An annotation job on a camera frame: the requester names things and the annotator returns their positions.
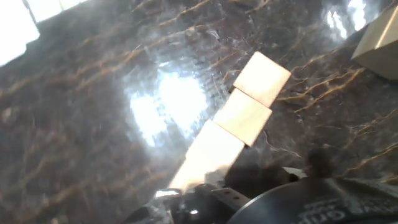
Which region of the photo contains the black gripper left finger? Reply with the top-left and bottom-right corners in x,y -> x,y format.
124,166 -> 299,224

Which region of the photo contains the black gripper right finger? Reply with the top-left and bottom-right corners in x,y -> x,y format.
306,146 -> 335,179

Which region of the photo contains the dark marble pattern mat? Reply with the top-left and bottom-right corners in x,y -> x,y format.
0,0 -> 398,224

